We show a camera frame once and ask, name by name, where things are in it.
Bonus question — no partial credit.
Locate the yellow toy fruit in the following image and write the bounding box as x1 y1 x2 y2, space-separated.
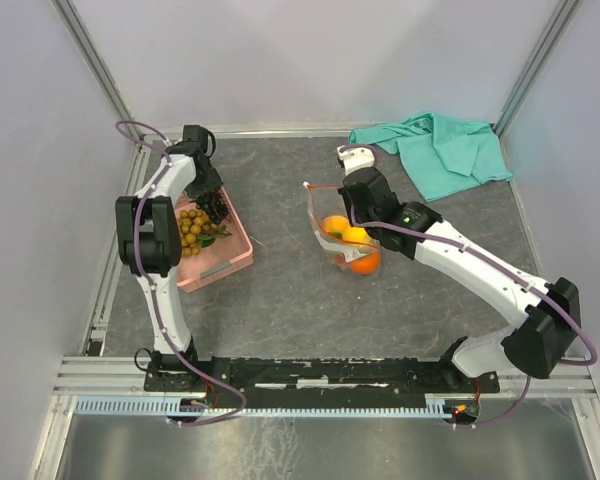
342 226 375 249

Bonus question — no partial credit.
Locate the small orange toy fruit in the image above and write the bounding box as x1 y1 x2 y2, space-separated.
322 215 350 239

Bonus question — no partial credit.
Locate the clear zip top bag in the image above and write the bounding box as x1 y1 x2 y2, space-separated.
303 182 382 277

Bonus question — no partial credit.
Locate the dark toy grape bunch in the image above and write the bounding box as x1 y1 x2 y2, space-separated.
195 191 229 224

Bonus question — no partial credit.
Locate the brown longan bunch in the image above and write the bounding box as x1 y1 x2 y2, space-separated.
176 208 213 257

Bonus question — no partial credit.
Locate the pink perforated basket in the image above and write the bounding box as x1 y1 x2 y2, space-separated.
175 187 253 293

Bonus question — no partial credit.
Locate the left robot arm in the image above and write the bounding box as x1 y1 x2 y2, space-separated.
115 121 222 390

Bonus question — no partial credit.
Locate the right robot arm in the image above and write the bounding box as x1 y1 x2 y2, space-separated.
338 167 581 391

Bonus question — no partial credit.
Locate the teal cloth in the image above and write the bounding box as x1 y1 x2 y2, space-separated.
348 112 513 202

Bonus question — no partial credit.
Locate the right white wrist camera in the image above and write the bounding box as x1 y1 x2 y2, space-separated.
336 144 377 175

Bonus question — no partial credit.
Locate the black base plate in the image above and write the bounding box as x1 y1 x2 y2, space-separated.
139 355 500 410

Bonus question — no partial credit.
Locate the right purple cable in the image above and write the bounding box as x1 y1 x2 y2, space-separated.
337 143 599 429

